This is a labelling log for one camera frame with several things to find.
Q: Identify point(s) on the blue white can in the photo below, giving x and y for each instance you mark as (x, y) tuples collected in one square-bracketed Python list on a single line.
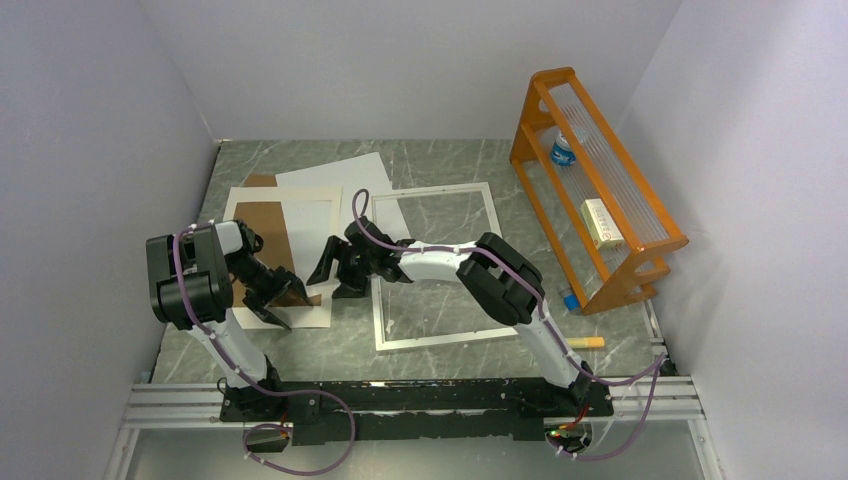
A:
[(561, 152)]

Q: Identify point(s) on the yellow stick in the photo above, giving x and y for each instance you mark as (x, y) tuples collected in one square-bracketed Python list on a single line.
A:
[(594, 342)]

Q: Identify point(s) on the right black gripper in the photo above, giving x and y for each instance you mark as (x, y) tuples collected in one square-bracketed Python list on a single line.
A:
[(350, 288)]

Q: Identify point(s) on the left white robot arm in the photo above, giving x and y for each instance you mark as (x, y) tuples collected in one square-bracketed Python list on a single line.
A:
[(190, 278)]

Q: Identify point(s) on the clear glass pane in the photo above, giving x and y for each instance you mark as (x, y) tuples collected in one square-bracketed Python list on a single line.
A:
[(436, 303)]

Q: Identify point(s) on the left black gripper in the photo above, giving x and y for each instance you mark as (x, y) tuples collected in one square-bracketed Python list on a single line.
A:
[(259, 303)]

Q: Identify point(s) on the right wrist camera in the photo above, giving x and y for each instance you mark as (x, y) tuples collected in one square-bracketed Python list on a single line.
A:
[(364, 232)]

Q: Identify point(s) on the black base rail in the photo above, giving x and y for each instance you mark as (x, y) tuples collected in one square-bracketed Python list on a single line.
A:
[(320, 412)]

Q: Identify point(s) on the brown backing board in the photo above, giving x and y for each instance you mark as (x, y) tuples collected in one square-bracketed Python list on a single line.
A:
[(267, 220)]

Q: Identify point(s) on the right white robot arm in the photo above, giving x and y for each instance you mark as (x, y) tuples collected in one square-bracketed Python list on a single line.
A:
[(503, 283)]

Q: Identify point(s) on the blue capped tube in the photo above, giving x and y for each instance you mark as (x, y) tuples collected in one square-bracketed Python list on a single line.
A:
[(569, 299)]

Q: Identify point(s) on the orange wooden shelf rack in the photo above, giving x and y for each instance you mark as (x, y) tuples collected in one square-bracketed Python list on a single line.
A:
[(602, 279)]

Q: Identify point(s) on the cream yellow box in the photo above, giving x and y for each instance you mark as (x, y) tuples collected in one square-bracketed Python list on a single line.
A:
[(600, 225)]

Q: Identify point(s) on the silver picture frame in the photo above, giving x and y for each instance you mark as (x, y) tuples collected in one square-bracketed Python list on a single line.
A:
[(382, 345)]

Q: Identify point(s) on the aluminium extrusion rail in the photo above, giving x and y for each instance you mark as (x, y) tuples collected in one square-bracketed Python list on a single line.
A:
[(198, 406)]

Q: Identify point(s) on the white photo sheet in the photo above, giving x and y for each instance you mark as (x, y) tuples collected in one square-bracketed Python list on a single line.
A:
[(317, 203)]

